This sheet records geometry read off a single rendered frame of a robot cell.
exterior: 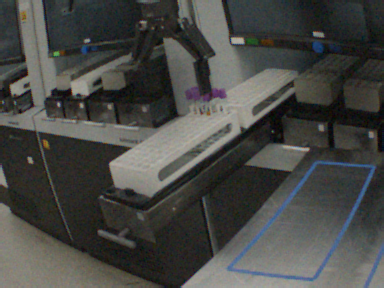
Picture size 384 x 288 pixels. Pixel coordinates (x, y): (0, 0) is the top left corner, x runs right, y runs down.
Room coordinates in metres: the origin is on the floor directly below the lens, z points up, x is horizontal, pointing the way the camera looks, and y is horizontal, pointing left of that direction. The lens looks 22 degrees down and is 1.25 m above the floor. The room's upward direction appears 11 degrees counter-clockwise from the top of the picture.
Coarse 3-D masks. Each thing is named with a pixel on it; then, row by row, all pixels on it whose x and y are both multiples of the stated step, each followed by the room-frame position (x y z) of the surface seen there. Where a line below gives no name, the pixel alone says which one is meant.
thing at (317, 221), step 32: (320, 160) 0.84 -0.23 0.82; (352, 160) 0.80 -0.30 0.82; (288, 192) 0.75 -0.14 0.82; (320, 192) 0.72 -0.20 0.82; (352, 192) 0.69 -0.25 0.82; (256, 224) 0.68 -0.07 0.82; (288, 224) 0.65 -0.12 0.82; (320, 224) 0.62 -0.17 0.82; (352, 224) 0.59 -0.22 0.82; (224, 256) 0.60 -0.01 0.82; (256, 256) 0.58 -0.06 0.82; (288, 256) 0.56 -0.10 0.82; (320, 256) 0.53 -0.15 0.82; (352, 256) 0.50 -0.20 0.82
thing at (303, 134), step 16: (288, 112) 1.13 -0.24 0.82; (304, 112) 1.11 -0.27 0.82; (320, 112) 1.13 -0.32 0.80; (336, 112) 1.10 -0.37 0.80; (288, 128) 1.12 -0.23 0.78; (304, 128) 1.09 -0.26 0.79; (320, 128) 1.06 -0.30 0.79; (288, 144) 1.13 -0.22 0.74; (304, 144) 1.07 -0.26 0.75; (320, 144) 1.06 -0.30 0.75
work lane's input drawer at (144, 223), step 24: (264, 120) 1.13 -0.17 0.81; (240, 144) 1.03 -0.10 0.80; (264, 144) 1.10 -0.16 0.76; (192, 168) 0.93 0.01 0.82; (216, 168) 0.96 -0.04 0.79; (120, 192) 0.89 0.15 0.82; (168, 192) 0.87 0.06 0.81; (192, 192) 0.90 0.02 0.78; (120, 216) 0.86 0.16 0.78; (144, 216) 0.82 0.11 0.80; (168, 216) 0.85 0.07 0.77; (120, 240) 0.81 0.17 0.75
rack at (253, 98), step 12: (264, 72) 1.34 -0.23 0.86; (276, 72) 1.32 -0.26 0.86; (288, 72) 1.30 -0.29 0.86; (240, 84) 1.25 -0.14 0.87; (252, 84) 1.25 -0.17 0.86; (264, 84) 1.22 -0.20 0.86; (276, 84) 1.21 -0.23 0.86; (288, 84) 1.32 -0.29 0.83; (228, 96) 1.18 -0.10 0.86; (240, 96) 1.16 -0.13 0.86; (252, 96) 1.15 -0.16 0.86; (264, 96) 1.15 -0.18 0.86; (276, 96) 1.23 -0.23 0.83; (288, 96) 1.24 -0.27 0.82; (240, 108) 1.09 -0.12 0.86; (252, 108) 1.22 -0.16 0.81; (264, 108) 1.21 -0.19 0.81; (240, 120) 1.09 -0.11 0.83; (252, 120) 1.10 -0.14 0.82
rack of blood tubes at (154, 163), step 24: (192, 120) 1.07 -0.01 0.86; (216, 120) 1.04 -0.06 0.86; (144, 144) 0.99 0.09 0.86; (168, 144) 0.96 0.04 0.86; (192, 144) 0.95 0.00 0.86; (216, 144) 1.00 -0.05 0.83; (120, 168) 0.89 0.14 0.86; (144, 168) 0.87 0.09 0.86; (168, 168) 0.97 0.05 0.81; (144, 192) 0.86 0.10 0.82
